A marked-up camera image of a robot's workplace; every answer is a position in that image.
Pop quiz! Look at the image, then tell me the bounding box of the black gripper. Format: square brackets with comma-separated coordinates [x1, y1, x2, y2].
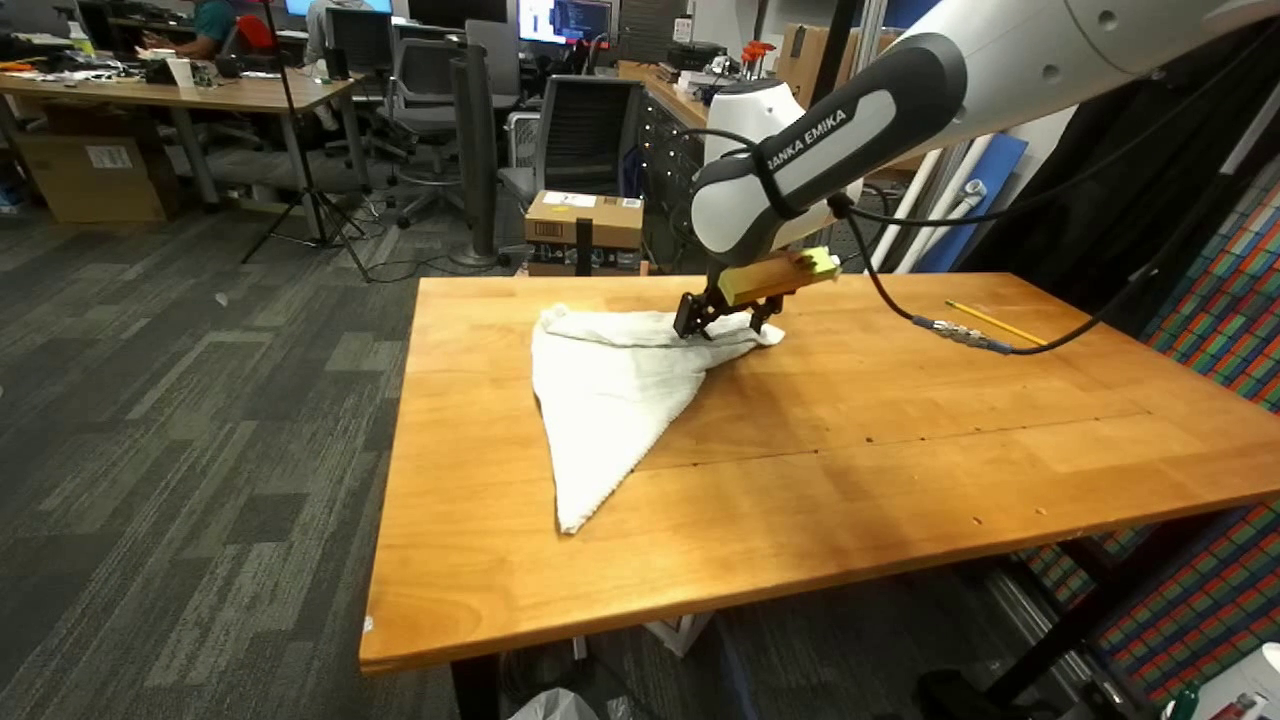
[672, 278, 787, 340]

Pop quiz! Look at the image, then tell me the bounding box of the white cloth towel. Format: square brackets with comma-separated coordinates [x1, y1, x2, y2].
[525, 299, 793, 541]

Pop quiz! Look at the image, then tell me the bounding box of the perforated metal cabinet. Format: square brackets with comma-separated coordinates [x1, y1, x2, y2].
[634, 87, 710, 270]

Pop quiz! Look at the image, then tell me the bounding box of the black vertical pole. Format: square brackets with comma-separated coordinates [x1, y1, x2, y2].
[567, 196, 598, 278]

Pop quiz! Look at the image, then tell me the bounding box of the white dome machine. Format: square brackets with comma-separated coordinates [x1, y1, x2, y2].
[701, 66, 808, 167]

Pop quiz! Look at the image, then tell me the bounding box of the yellow pencil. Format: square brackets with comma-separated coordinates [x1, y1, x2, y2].
[942, 295, 1051, 352]

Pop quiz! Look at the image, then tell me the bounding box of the large brown cardboard box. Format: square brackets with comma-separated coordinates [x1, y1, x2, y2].
[775, 19, 904, 111]

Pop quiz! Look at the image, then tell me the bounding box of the blue board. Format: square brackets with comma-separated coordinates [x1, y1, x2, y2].
[913, 126, 1032, 278]

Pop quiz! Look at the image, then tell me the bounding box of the grey office chair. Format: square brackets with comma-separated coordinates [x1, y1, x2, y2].
[378, 28, 470, 223]

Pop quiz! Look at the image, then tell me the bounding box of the black curtain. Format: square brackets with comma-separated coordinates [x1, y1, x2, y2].
[956, 17, 1280, 340]

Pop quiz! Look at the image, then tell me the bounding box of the white plastic bag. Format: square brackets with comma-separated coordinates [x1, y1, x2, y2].
[502, 685, 609, 720]

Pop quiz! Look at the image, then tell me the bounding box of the wooden table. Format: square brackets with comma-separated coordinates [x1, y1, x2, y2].
[445, 503, 1212, 720]

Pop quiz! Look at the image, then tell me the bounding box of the black tripod stand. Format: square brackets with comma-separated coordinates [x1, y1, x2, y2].
[230, 0, 383, 288]

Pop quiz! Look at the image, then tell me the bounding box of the colourful striped panel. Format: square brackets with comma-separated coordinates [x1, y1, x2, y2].
[1014, 163, 1280, 713]

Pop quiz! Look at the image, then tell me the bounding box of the long wooden desk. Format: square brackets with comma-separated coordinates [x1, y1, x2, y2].
[0, 61, 372, 251]

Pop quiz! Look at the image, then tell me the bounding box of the labelled cardboard box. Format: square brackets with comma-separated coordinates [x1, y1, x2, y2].
[14, 126, 177, 232]

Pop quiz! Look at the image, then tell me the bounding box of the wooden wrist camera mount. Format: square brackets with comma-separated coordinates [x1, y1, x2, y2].
[710, 243, 847, 308]

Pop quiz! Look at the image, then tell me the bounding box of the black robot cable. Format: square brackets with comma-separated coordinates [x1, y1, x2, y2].
[829, 56, 1280, 365]

